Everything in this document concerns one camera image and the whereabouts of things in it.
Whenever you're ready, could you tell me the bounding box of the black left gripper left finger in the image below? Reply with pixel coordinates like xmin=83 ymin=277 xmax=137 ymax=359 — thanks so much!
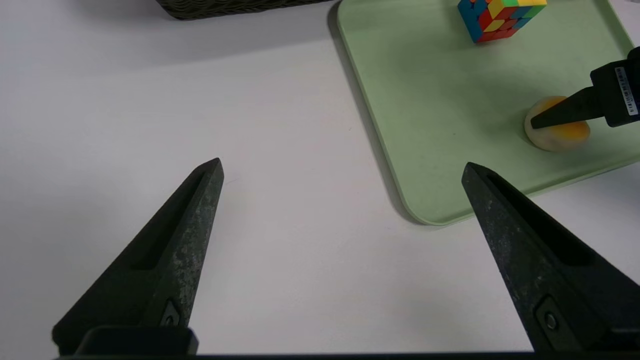
xmin=51 ymin=157 xmax=224 ymax=355

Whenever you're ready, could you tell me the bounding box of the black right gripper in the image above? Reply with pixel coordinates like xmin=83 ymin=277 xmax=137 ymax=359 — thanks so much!
xmin=530 ymin=47 xmax=640 ymax=130

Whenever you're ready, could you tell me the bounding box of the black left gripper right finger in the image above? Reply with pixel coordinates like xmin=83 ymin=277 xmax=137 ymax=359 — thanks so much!
xmin=461 ymin=161 xmax=640 ymax=353

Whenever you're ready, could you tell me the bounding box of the orange and white bun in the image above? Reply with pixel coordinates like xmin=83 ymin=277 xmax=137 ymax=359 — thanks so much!
xmin=524 ymin=96 xmax=592 ymax=152

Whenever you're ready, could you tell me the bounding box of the dark brown wicker basket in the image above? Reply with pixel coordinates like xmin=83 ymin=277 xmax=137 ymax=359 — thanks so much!
xmin=155 ymin=0 xmax=331 ymax=21

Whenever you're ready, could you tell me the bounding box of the multicoloured puzzle cube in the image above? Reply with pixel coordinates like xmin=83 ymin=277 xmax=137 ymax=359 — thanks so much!
xmin=457 ymin=0 xmax=547 ymax=44

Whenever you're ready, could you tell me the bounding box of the green plastic tray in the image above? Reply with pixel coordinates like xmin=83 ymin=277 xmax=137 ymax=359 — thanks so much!
xmin=336 ymin=0 xmax=640 ymax=227

